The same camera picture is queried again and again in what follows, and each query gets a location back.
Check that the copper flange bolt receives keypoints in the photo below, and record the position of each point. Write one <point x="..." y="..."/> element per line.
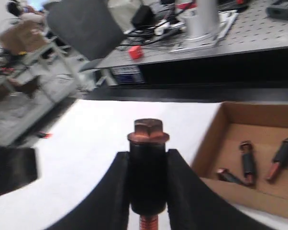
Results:
<point x="222" y="173"/>
<point x="148" y="133"/>
<point x="273" y="172"/>
<point x="250" y="180"/>

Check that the black cylindrical sleeve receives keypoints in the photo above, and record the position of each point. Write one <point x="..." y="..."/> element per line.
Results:
<point x="283" y="154"/>
<point x="248" y="164"/>
<point x="235" y="180"/>
<point x="148" y="177"/>

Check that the silver-white machine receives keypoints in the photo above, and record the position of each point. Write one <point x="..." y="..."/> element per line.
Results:
<point x="202" y="21"/>

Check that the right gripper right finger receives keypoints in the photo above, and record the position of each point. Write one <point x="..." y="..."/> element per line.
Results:
<point x="194" y="206"/>

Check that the open cardboard box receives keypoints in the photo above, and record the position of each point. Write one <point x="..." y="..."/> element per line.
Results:
<point x="261" y="130"/>

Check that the small red cube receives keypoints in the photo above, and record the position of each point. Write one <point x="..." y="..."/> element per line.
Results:
<point x="136" y="52"/>

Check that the dark grey tool case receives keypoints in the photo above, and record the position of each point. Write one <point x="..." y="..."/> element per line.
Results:
<point x="281" y="9"/>

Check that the metal bench with holes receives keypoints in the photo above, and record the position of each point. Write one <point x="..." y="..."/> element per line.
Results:
<point x="254" y="33"/>

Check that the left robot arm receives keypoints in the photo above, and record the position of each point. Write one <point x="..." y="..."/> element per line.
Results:
<point x="12" y="170"/>

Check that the dark grey office chair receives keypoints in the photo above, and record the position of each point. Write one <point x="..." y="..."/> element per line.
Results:
<point x="86" y="26"/>

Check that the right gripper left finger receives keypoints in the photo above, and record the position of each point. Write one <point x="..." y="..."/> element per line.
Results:
<point x="103" y="203"/>

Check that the brown cardboard box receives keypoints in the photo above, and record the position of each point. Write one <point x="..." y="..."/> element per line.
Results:
<point x="22" y="38"/>

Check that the grey metal frame rack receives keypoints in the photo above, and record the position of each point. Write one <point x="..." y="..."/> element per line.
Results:
<point x="36" y="79"/>

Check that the black power adapter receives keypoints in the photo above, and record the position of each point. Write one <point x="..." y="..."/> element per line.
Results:
<point x="143" y="16"/>

